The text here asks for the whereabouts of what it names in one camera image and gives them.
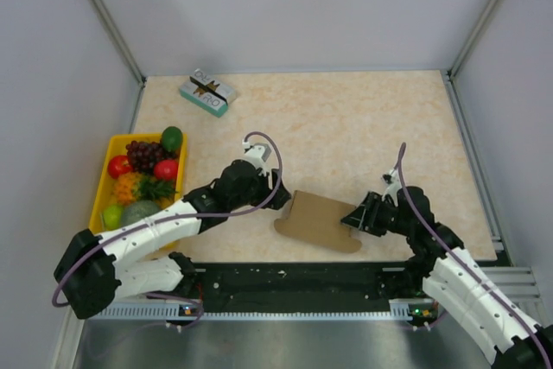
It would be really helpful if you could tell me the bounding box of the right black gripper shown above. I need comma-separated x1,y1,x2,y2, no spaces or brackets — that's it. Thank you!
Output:
340,190,413,236

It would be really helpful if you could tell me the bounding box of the brown cardboard box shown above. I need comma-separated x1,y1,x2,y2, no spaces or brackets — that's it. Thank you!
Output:
274,191,362,254

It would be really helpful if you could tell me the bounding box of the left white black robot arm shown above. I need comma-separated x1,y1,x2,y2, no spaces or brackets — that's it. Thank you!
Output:
52,160,290,319

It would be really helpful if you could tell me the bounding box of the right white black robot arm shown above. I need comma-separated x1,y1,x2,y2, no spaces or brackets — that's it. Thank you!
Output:
340,186,552,368

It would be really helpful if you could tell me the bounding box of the red tomato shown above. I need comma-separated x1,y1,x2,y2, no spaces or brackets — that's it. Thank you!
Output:
154,159,179,181

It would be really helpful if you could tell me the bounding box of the green avocado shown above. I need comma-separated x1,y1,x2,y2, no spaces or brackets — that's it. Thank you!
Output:
161,126,183,152

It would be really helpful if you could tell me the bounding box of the white teal printed carton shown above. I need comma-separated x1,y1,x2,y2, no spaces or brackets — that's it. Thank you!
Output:
179,68,238,118

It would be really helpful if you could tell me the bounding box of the green melon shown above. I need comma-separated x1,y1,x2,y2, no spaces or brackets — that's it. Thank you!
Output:
119,200,161,227

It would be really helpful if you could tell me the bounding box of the dark purple grape bunch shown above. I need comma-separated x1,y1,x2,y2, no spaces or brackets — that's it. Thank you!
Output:
125,141,166,174

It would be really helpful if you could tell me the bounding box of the orange bumpy fruit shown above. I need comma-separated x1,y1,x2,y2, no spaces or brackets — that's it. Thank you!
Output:
112,172,143,207

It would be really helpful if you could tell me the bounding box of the red apple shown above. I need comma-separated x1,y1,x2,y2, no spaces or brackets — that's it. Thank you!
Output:
107,155,133,179

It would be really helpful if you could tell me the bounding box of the green lime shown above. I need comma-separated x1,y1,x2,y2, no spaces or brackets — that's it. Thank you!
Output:
101,204,124,231

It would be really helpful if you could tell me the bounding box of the yellow plastic tray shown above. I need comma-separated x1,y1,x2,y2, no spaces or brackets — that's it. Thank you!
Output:
88,132,187,233

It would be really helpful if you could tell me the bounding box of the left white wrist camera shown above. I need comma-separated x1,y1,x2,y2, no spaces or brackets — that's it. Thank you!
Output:
242,139,271,176

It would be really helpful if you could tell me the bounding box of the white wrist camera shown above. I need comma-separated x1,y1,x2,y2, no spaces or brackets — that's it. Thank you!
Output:
382,169,402,205
242,139,271,176

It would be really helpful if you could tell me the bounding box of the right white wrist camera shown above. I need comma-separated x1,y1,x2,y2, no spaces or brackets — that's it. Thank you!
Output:
382,169,402,205

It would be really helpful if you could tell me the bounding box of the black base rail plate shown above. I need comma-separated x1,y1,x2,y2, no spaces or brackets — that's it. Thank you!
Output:
166,262,431,314

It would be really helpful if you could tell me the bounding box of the grey slotted cable duct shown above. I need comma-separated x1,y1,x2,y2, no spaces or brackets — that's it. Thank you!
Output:
92,299,435,322

